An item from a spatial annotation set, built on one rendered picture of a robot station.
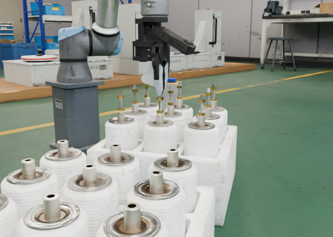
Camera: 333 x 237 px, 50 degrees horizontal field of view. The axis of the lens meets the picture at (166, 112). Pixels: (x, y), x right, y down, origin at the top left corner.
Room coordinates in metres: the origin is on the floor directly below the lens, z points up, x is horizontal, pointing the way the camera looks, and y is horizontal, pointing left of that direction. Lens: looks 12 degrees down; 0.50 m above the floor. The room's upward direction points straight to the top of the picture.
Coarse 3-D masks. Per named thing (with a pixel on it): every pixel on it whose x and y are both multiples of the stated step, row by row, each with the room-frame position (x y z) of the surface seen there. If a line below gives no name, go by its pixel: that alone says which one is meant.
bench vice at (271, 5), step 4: (276, 0) 5.31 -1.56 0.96; (268, 4) 5.22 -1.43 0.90; (272, 4) 5.30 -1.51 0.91; (276, 4) 5.36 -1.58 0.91; (268, 8) 5.25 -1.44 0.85; (272, 8) 5.29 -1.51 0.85; (276, 8) 5.36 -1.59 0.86; (280, 8) 5.43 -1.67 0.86; (264, 12) 5.26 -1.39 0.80; (268, 12) 5.35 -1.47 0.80; (272, 12) 5.30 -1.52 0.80; (276, 12) 5.36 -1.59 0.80; (280, 12) 5.42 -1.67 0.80
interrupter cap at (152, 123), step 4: (152, 120) 1.01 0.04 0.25; (164, 120) 1.01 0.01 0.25; (168, 120) 1.01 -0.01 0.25; (148, 124) 0.97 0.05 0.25; (152, 124) 0.96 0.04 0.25; (156, 124) 0.96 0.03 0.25; (160, 124) 0.96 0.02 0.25; (164, 124) 0.96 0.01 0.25; (168, 124) 0.96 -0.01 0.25; (172, 124) 0.97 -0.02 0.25
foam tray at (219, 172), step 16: (96, 144) 1.01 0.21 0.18; (224, 144) 1.01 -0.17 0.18; (144, 160) 0.92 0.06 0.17; (192, 160) 0.88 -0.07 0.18; (208, 160) 0.88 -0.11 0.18; (224, 160) 0.88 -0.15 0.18; (144, 176) 0.92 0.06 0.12; (208, 176) 0.87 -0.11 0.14; (224, 176) 0.86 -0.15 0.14; (224, 192) 0.87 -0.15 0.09; (224, 208) 0.88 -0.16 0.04
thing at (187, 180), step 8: (152, 168) 0.64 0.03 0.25; (192, 168) 0.64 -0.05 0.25; (168, 176) 0.61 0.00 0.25; (176, 176) 0.61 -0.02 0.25; (184, 176) 0.62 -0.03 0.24; (192, 176) 0.63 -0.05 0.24; (184, 184) 0.62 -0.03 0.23; (192, 184) 0.63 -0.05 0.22; (192, 192) 0.63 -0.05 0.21; (192, 200) 0.63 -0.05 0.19; (192, 208) 0.63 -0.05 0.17
